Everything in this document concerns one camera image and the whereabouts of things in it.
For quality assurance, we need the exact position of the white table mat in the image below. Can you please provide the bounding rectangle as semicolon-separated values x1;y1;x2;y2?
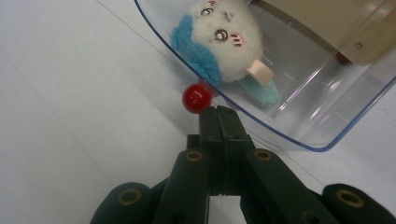
0;0;396;224

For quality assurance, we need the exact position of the beige wooden drawer cabinet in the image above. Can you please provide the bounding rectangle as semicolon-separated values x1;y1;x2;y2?
251;0;396;67

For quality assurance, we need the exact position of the white and blue plush toy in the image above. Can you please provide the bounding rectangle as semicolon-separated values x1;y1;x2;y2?
170;0;281;107

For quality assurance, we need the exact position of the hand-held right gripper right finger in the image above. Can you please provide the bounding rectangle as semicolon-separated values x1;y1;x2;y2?
218;105;341;224

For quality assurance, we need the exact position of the clear drawer with red knob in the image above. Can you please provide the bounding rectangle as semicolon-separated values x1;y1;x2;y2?
134;0;396;153

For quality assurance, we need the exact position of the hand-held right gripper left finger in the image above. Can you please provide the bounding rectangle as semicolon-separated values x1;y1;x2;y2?
151;105;224;224

